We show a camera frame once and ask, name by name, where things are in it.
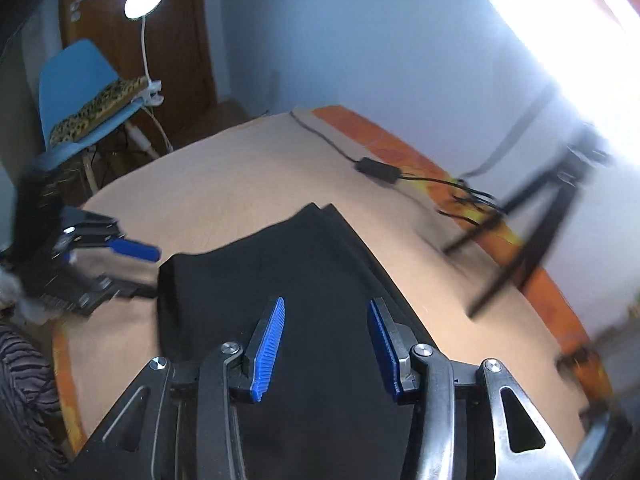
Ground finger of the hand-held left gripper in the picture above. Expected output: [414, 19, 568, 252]
[75, 272, 158, 317]
[60, 207, 162, 262]

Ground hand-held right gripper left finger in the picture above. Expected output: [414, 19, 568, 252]
[75, 297, 286, 480]

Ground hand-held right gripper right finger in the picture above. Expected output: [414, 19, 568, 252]
[367, 297, 576, 480]

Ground black pants with yellow pattern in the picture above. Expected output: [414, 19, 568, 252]
[157, 202, 451, 480]

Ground person's left hand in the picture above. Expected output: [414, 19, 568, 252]
[0, 267, 56, 326]

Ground beige blanket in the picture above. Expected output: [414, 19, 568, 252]
[52, 110, 601, 441]

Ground leopard print cushion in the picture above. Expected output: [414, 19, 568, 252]
[48, 75, 151, 148]

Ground blue plastic chair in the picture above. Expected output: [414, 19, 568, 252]
[30, 39, 166, 196]

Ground small black tripod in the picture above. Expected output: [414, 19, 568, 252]
[442, 130, 611, 318]

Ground white lamp cable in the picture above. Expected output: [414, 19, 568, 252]
[140, 105, 176, 153]

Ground black cable with inline switch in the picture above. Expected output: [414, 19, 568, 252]
[290, 82, 558, 221]

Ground metal door handle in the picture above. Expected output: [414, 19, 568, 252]
[70, 0, 101, 22]

